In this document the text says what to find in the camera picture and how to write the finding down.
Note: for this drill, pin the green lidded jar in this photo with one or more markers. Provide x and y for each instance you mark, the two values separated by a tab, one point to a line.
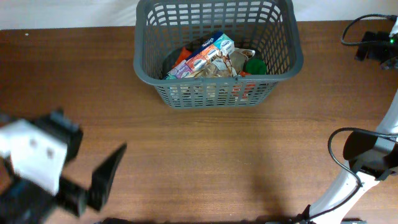
255	67

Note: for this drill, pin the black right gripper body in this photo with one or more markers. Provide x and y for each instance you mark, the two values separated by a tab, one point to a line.
384	49

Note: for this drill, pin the small brown paper snack bag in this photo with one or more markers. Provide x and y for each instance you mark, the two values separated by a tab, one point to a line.
219	67

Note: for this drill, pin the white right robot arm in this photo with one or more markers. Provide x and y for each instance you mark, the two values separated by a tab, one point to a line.
370	157

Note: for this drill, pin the Kleenex tissue multipack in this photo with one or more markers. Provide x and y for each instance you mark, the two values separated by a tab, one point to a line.
219	40

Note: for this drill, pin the beige brown coffee pouch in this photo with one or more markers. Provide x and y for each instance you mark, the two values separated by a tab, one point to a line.
239	57

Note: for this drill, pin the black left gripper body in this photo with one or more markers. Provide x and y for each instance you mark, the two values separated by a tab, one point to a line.
45	185

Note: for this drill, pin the grey plastic basket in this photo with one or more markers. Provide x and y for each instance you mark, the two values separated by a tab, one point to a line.
163	28

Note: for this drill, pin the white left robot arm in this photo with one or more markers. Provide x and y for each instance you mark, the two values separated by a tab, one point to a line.
34	152

